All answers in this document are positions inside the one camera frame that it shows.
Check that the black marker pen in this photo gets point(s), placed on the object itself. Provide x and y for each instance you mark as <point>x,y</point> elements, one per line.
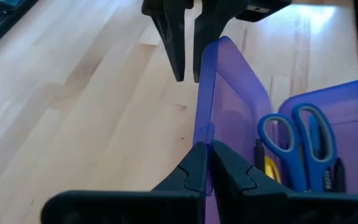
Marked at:
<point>337,174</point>

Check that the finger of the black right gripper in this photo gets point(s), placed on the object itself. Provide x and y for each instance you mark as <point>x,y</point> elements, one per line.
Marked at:
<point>210,25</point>
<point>172,31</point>

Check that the yellow highlighter pen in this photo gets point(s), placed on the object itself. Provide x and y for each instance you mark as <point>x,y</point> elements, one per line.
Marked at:
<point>272,169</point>

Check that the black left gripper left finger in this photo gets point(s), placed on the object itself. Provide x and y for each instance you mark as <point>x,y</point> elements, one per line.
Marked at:
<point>166,202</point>

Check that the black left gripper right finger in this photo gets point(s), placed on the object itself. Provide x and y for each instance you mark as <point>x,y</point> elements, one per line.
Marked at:
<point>259,202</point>

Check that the purple plastic supply box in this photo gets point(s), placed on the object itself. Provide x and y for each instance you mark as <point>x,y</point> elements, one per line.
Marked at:
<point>238,102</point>

